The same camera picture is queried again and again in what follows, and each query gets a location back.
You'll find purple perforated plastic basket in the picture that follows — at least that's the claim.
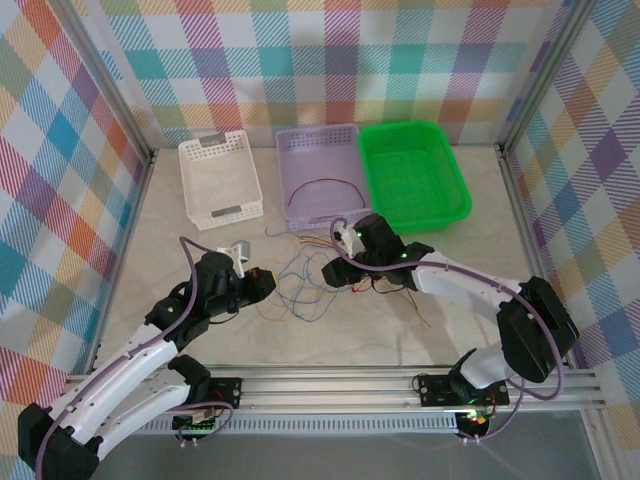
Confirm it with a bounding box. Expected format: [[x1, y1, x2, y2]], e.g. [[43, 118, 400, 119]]
[[275, 123, 374, 234]]

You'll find grey slotted cable duct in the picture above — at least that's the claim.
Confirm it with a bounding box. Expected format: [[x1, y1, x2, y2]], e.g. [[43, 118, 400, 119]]
[[134, 417, 460, 436]]

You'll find small controller circuit board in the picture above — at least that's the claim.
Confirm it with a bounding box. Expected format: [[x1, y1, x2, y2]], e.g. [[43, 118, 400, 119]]
[[457, 407, 497, 427], [172, 407, 222, 435]]

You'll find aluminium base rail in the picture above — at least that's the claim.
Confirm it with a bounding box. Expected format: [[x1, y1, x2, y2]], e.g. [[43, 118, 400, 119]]
[[64, 364, 605, 415]]

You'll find white perforated plastic basket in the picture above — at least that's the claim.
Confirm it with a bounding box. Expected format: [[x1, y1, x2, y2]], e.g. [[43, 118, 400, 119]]
[[178, 129, 265, 231]]

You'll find green plastic mesh basket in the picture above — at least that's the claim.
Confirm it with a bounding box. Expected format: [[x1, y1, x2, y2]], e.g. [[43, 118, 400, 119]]
[[357, 120, 474, 236]]

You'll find aluminium frame post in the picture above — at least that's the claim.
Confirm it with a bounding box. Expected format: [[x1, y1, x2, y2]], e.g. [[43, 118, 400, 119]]
[[55, 0, 156, 157], [498, 0, 599, 151]]

